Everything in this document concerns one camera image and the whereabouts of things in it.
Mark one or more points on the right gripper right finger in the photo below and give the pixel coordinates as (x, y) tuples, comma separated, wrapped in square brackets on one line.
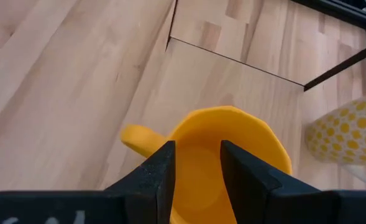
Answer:
[(248, 186)]

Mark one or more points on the plain yellow mug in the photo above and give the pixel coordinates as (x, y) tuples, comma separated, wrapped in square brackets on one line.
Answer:
[(198, 161)]

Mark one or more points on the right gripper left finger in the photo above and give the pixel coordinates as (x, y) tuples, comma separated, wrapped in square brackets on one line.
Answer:
[(151, 186)]

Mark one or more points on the yellow dotted white mug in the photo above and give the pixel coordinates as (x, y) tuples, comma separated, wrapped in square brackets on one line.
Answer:
[(344, 133)]

